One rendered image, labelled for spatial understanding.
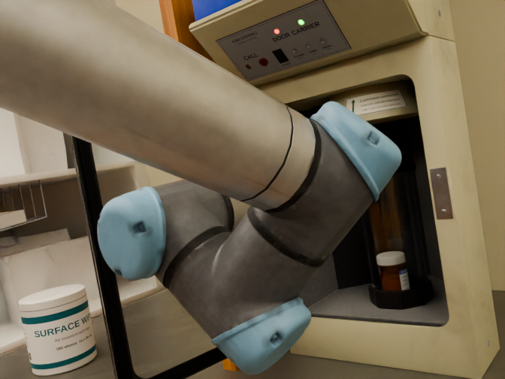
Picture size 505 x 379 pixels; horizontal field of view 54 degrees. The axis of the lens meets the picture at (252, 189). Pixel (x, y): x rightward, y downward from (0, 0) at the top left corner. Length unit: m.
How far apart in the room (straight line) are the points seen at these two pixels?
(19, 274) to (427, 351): 1.23
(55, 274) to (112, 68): 1.46
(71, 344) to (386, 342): 0.61
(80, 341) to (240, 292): 0.74
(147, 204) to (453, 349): 0.51
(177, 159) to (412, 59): 0.49
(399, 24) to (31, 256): 1.32
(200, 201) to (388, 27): 0.37
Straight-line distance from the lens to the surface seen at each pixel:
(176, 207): 0.44
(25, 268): 1.67
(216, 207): 0.47
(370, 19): 0.70
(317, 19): 0.71
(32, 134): 1.83
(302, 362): 0.89
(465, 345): 0.77
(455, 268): 0.74
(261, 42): 0.76
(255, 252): 0.38
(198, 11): 0.81
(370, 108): 0.78
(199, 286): 0.41
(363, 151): 0.35
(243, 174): 0.31
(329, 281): 0.96
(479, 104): 1.14
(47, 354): 1.10
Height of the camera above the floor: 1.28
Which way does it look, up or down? 3 degrees down
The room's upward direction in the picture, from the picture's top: 10 degrees counter-clockwise
